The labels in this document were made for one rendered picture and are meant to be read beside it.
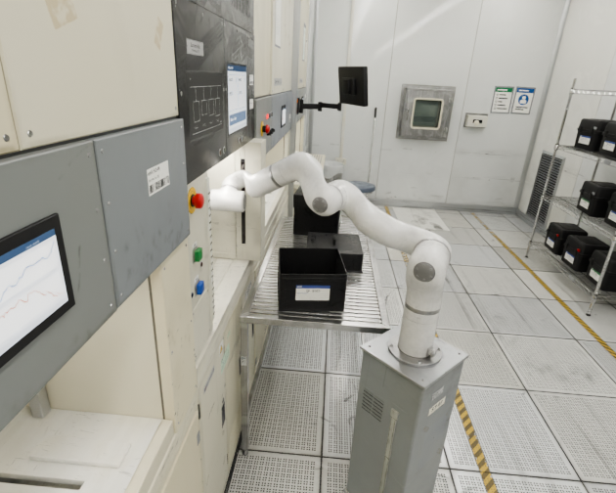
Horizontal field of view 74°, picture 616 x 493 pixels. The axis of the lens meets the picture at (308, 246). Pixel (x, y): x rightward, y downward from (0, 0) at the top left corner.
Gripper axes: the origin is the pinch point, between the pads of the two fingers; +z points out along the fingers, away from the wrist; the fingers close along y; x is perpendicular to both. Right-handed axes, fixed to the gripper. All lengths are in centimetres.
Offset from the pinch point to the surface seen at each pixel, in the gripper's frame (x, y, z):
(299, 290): -33, -9, -55
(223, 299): -32.0, -22.2, -27.6
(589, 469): -119, -7, -197
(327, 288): -32, -8, -66
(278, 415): -119, 11, -46
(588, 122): 22, 238, -291
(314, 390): -119, 31, -64
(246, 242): -22.9, 14.1, -29.4
